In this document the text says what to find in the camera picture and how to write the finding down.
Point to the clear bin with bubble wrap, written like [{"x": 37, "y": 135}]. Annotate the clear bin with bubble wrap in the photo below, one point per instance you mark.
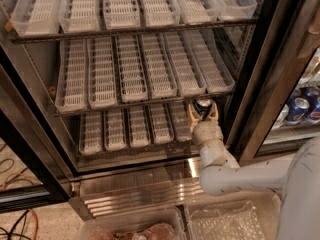
[{"x": 244, "y": 215}]

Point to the silver can behind glass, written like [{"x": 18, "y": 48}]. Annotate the silver can behind glass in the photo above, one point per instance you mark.
[{"x": 279, "y": 121}]

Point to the closed right fridge door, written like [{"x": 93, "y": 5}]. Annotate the closed right fridge door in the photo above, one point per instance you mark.
[{"x": 262, "y": 139}]

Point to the open glass fridge door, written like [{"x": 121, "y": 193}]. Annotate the open glass fridge door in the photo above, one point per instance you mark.
[{"x": 19, "y": 130}]

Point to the blue pepsi can behind glass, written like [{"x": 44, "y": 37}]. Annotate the blue pepsi can behind glass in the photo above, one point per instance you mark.
[{"x": 297, "y": 108}]

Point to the shelf tray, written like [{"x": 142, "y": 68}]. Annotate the shelf tray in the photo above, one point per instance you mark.
[
  {"x": 71, "y": 92},
  {"x": 121, "y": 14},
  {"x": 79, "y": 15},
  {"x": 36, "y": 17},
  {"x": 186, "y": 71},
  {"x": 179, "y": 121},
  {"x": 236, "y": 9},
  {"x": 132, "y": 79},
  {"x": 212, "y": 66},
  {"x": 101, "y": 73},
  {"x": 114, "y": 130},
  {"x": 199, "y": 11},
  {"x": 138, "y": 129},
  {"x": 160, "y": 13},
  {"x": 159, "y": 72},
  {"x": 161, "y": 124},
  {"x": 90, "y": 138}
]

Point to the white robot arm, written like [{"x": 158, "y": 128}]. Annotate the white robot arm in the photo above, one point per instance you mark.
[{"x": 296, "y": 177}]

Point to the dark blue pepsi can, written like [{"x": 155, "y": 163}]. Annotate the dark blue pepsi can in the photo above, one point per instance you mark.
[{"x": 203, "y": 107}]

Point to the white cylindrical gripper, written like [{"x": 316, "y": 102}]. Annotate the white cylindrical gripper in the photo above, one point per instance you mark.
[{"x": 206, "y": 130}]

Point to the clear bin with brown items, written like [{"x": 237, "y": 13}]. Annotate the clear bin with brown items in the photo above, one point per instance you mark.
[{"x": 163, "y": 223}]

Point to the stainless fridge base grille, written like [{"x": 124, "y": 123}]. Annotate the stainless fridge base grille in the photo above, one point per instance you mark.
[{"x": 157, "y": 184}]

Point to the rear pepsi can behind glass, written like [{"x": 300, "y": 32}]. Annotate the rear pepsi can behind glass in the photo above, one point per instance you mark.
[{"x": 310, "y": 92}]

